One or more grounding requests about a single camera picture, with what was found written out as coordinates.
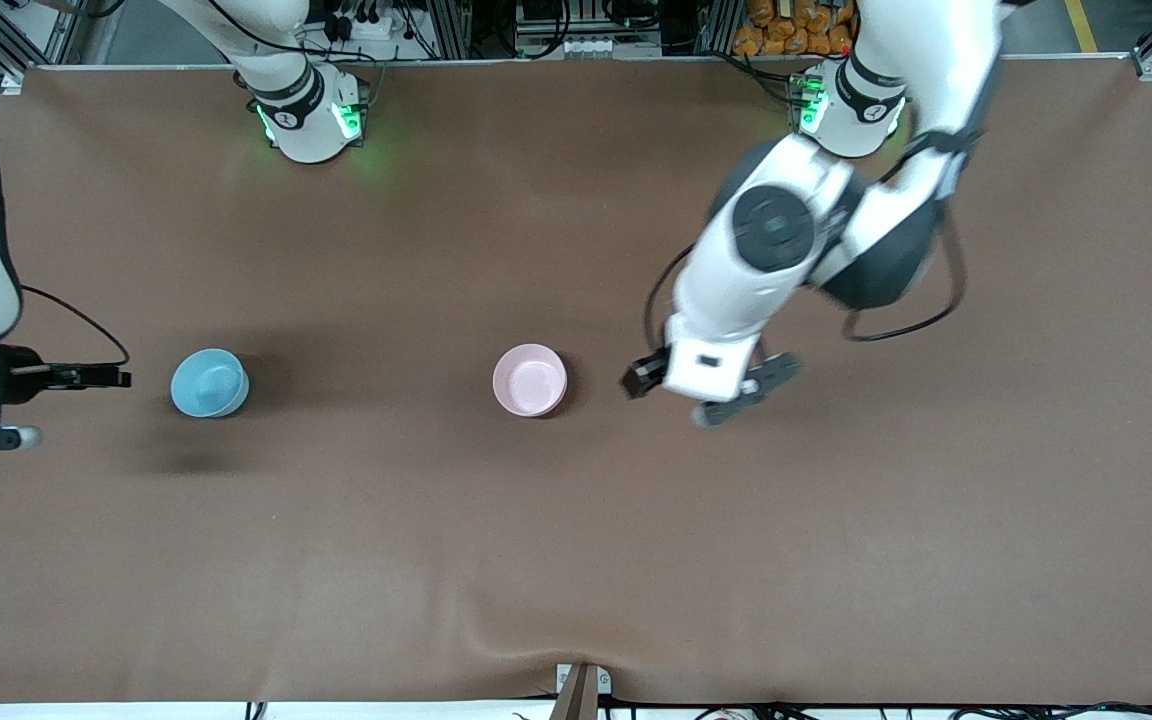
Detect white power strip black plugs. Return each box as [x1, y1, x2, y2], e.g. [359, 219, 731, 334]
[329, 8, 409, 43]

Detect blue bowl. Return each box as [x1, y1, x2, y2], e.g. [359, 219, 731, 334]
[171, 348, 250, 419]

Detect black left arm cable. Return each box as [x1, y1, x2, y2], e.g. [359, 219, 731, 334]
[644, 195, 969, 346]

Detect brown table cover mat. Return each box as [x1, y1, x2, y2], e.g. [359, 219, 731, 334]
[0, 55, 1152, 706]

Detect orange packaged goods pile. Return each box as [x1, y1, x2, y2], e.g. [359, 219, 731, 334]
[733, 0, 857, 58]

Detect pink bowl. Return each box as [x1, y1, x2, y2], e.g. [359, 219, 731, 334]
[492, 343, 569, 418]

